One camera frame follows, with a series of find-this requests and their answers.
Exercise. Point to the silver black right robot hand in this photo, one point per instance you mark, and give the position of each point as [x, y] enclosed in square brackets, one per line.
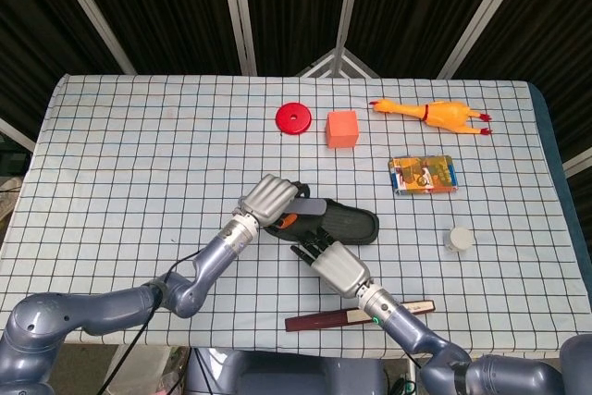
[340, 270]

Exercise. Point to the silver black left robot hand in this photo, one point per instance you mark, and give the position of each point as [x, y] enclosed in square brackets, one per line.
[270, 196]

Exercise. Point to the grey cleaning brush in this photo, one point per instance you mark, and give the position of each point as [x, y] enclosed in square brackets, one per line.
[310, 206]

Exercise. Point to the black rubber slipper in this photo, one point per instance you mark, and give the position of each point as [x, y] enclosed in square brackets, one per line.
[351, 226]

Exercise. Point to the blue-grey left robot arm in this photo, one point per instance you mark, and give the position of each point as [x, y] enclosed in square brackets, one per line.
[208, 265]

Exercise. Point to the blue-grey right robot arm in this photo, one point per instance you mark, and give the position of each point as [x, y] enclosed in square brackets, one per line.
[402, 321]

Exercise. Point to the dark red folded fan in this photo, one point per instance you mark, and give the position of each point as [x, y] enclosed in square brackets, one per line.
[324, 320]

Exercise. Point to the red round disc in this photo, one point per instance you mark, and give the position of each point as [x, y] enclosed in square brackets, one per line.
[293, 119]

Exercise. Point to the orange foam cube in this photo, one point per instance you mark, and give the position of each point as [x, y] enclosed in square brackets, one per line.
[342, 131]

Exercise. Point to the blue-grey robot torso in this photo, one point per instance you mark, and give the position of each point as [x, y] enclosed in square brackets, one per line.
[287, 372]

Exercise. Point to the small white round jar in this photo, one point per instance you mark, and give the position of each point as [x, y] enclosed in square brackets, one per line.
[459, 238]

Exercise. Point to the orange printed snack packet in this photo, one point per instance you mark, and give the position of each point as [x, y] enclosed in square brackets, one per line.
[423, 174]

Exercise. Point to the white black checked tablecloth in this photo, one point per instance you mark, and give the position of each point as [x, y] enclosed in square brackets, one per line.
[139, 159]

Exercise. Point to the yellow rubber chicken toy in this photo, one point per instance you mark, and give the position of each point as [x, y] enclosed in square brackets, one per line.
[444, 114]

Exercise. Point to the dark white-framed partition screen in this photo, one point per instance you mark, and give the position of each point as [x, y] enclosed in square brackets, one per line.
[162, 6]

